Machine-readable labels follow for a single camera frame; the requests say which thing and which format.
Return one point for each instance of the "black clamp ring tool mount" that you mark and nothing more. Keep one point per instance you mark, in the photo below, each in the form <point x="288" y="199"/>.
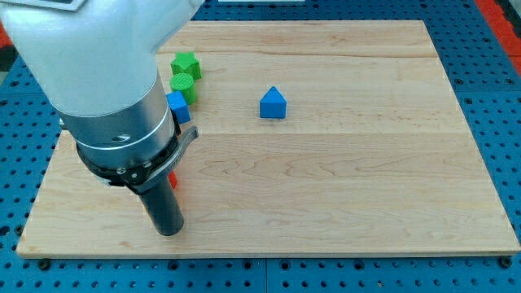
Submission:
<point x="146" y="175"/>

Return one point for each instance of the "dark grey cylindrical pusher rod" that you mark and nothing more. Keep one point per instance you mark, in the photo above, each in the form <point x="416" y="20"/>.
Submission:
<point x="162" y="207"/>

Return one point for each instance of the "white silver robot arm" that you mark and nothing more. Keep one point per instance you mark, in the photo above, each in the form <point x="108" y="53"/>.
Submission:
<point x="95" y="61"/>

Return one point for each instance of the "red block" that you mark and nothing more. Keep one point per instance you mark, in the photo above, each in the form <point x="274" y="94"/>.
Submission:
<point x="172" y="179"/>

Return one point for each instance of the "blue cube block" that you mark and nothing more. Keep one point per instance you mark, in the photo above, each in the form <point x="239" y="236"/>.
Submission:
<point x="178" y="106"/>

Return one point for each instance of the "green cylinder block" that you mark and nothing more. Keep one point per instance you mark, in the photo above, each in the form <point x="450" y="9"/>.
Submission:
<point x="184" y="83"/>

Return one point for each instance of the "green star block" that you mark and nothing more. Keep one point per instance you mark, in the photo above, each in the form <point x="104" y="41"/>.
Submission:
<point x="186" y="62"/>

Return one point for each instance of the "blue triangle block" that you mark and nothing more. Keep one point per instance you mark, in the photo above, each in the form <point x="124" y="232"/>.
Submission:
<point x="273" y="105"/>

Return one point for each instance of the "light wooden board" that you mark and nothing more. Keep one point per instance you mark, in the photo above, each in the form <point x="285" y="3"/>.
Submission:
<point x="374" y="158"/>

